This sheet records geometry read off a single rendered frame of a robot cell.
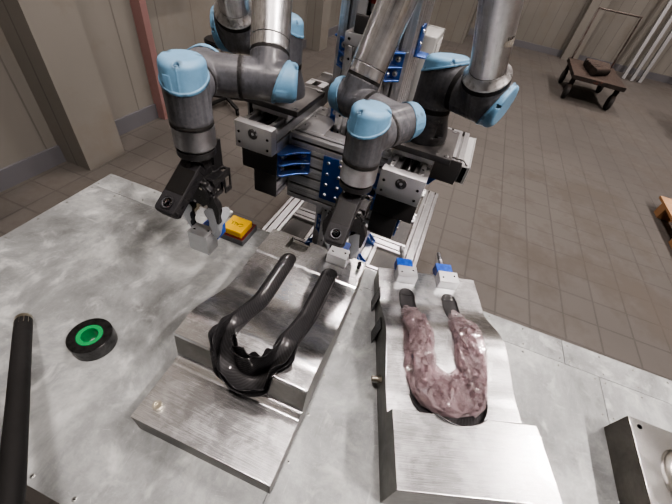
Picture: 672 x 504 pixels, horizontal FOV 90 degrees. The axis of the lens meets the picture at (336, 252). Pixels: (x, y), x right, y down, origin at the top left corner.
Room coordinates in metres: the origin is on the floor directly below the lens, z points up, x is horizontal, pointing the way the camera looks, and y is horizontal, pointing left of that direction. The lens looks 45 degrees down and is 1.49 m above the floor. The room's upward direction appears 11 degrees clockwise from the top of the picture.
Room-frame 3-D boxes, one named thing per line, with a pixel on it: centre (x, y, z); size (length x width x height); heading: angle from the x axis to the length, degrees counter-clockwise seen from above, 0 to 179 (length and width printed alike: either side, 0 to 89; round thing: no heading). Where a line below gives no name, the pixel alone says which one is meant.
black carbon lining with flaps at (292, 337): (0.39, 0.09, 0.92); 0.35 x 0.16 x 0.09; 167
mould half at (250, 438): (0.38, 0.10, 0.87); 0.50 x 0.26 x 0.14; 167
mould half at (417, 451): (0.39, -0.27, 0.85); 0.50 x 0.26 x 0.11; 4
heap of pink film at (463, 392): (0.39, -0.26, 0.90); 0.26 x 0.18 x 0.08; 4
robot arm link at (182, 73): (0.56, 0.30, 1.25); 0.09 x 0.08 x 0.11; 11
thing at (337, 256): (0.63, -0.02, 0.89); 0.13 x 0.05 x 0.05; 167
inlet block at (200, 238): (0.58, 0.29, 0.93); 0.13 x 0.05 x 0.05; 167
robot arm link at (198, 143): (0.56, 0.30, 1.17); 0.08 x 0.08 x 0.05
